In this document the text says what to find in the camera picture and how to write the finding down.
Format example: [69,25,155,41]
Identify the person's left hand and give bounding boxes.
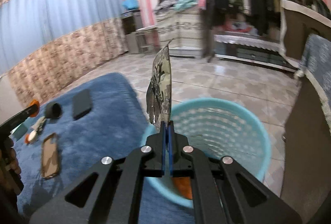
[1,137,21,176]

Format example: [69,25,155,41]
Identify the blue covered potted plant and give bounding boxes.
[122,0,139,11]

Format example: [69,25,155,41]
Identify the orange snack bag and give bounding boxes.
[172,177,192,200]

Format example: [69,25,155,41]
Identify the teal tissue box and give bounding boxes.
[11,123,28,141]

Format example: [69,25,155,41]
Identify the pile of clothes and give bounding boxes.
[154,0,198,15]

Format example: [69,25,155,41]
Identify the black round cup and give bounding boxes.
[44,102,62,119]

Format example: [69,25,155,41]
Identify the dark covered board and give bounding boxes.
[279,0,330,68]

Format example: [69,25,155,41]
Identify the orange tangerine peel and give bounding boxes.
[29,99,40,118]

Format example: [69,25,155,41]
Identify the blue plush rug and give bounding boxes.
[14,73,148,220]

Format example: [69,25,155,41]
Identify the small metal table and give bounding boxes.
[134,25,158,54]

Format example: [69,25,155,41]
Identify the brown phone case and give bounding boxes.
[40,133,60,179]

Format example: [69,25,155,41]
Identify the black rectangular case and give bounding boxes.
[72,89,92,120]

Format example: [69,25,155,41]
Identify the low tv stand with lace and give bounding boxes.
[214,34,296,73]

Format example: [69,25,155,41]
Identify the blue and floral curtain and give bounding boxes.
[1,0,127,106]

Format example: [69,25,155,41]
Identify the patterned beige snack bag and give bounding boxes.
[146,40,172,131]

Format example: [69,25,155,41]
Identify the grey water dispenser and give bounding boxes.
[121,9,143,54]

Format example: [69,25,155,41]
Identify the covered storage cabinet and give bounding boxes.
[156,6,203,59]

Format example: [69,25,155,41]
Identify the clothes rack with garments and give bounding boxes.
[201,0,330,58]

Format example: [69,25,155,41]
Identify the beige folded cloth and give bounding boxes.
[25,117,47,144]

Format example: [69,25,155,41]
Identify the blue patterned cloth cover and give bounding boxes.
[295,34,331,128]

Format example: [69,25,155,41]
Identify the light blue plastic basket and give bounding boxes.
[141,98,271,208]

